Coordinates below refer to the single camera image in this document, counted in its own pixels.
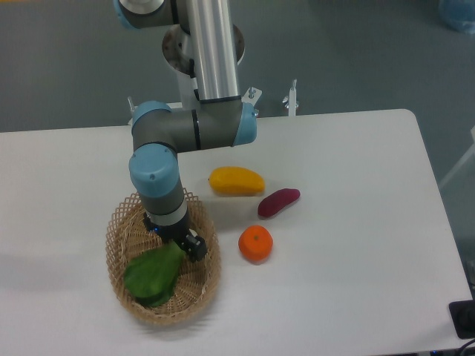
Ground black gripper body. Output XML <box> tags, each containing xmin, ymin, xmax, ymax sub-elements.
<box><xmin>142</xmin><ymin>213</ymin><xmax>190</xmax><ymax>248</ymax></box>

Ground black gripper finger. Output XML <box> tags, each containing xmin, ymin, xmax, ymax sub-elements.
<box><xmin>180</xmin><ymin>231</ymin><xmax>207</xmax><ymax>262</ymax></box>

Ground green bok choy vegetable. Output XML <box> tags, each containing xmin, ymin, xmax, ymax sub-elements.
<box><xmin>123</xmin><ymin>242</ymin><xmax>185</xmax><ymax>308</ymax></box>

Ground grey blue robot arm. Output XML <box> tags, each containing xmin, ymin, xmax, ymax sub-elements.
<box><xmin>114</xmin><ymin>1</ymin><xmax>257</xmax><ymax>261</ymax></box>

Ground woven wicker basket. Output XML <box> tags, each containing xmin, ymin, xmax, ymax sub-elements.
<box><xmin>105</xmin><ymin>191</ymin><xmax>221</xmax><ymax>326</ymax></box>

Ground orange tangerine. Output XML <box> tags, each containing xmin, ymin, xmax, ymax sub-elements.
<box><xmin>238</xmin><ymin>225</ymin><xmax>273</xmax><ymax>263</ymax></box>

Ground yellow mango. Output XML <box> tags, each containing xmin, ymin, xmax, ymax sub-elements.
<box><xmin>209</xmin><ymin>166</ymin><xmax>266</xmax><ymax>196</ymax></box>

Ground purple sweet potato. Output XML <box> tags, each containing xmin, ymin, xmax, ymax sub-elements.
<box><xmin>258</xmin><ymin>188</ymin><xmax>301</xmax><ymax>218</ymax></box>

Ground black device at table edge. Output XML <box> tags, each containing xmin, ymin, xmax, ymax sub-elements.
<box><xmin>448</xmin><ymin>300</ymin><xmax>474</xmax><ymax>340</ymax></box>

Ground blue plastic bag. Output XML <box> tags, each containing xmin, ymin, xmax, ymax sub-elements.
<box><xmin>438</xmin><ymin>0</ymin><xmax>474</xmax><ymax>34</ymax></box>

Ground black white cable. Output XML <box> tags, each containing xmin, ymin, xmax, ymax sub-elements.
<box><xmin>188</xmin><ymin>58</ymin><xmax>201</xmax><ymax>101</ymax></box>

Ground white metal frame bracket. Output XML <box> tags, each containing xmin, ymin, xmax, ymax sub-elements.
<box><xmin>127</xmin><ymin>79</ymin><xmax>299</xmax><ymax>126</ymax></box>

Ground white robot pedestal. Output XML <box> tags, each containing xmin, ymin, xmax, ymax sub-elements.
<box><xmin>161</xmin><ymin>24</ymin><xmax>246</xmax><ymax>112</ymax></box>

